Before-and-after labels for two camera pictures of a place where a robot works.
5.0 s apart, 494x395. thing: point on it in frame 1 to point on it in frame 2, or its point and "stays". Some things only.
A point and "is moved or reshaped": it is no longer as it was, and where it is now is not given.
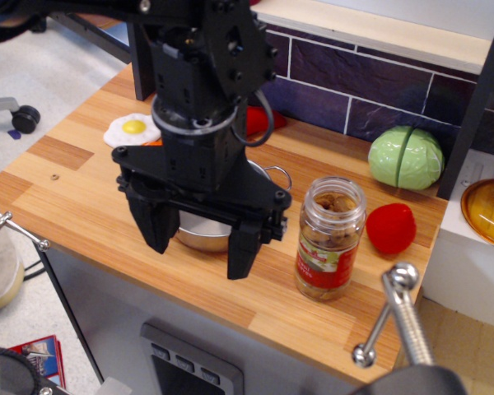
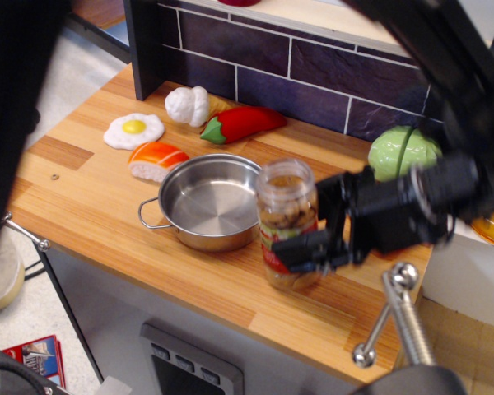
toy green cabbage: [407, 157] stays
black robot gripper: [202, 165] to [360, 214]
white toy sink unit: [467, 272] stays
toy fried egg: [131, 129] stays
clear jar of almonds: [332, 219] is moved or reshaped
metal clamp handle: [399, 281] stays
